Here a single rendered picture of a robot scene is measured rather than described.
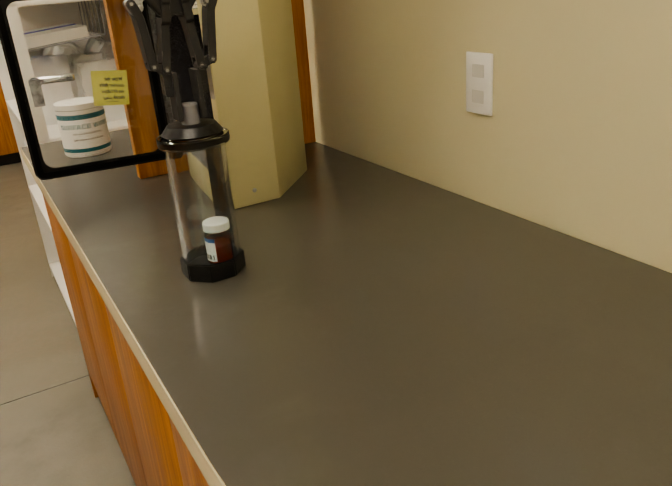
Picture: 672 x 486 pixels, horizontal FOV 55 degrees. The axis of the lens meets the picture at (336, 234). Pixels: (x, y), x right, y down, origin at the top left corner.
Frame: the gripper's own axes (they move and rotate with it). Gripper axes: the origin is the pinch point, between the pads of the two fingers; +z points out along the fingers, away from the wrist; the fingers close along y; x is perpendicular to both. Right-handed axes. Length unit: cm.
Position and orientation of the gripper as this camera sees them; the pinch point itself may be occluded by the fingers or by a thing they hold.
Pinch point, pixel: (186, 94)
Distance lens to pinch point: 100.3
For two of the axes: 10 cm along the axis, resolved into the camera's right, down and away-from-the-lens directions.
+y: -8.6, 2.5, -4.4
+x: 5.0, 2.9, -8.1
